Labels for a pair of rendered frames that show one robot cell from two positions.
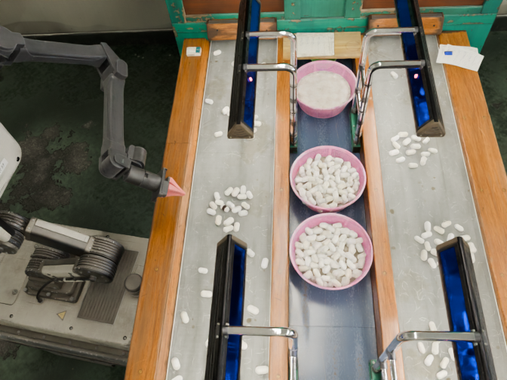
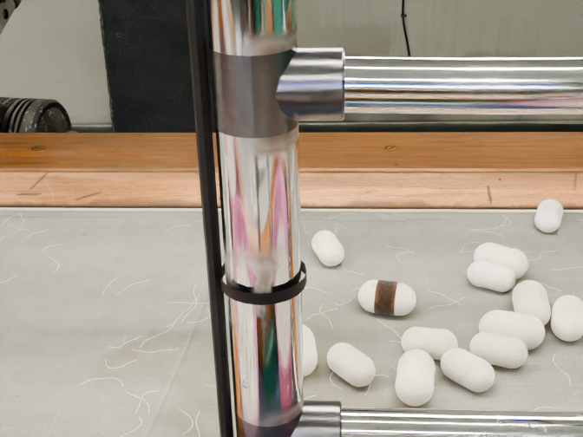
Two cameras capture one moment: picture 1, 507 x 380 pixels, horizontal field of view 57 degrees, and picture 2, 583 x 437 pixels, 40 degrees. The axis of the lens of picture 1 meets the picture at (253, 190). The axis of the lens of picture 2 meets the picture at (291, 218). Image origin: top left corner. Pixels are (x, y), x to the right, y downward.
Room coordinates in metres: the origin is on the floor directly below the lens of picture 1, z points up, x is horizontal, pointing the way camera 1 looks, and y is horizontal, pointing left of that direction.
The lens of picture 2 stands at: (1.05, -0.39, 1.02)
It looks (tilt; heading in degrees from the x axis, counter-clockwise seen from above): 27 degrees down; 84
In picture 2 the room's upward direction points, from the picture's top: 1 degrees counter-clockwise
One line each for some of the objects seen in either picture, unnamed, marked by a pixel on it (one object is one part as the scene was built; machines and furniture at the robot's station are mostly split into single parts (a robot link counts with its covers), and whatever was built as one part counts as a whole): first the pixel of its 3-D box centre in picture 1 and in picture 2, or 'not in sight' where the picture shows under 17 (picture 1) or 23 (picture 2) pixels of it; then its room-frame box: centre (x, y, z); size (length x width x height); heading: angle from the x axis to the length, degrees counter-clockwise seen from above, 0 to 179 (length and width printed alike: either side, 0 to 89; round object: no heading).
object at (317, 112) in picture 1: (323, 91); not in sight; (1.29, -0.34, 0.72); 0.27 x 0.27 x 0.10
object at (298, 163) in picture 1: (327, 182); not in sight; (0.86, -0.27, 0.72); 0.27 x 0.27 x 0.10
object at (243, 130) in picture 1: (244, 57); not in sight; (1.17, -0.04, 1.08); 0.62 x 0.08 x 0.07; 170
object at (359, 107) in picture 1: (384, 93); not in sight; (1.09, -0.51, 0.90); 0.20 x 0.19 x 0.45; 170
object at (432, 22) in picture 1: (404, 24); not in sight; (1.50, -0.72, 0.83); 0.30 x 0.06 x 0.07; 80
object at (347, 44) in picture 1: (321, 45); not in sight; (1.51, -0.38, 0.77); 0.33 x 0.15 x 0.01; 80
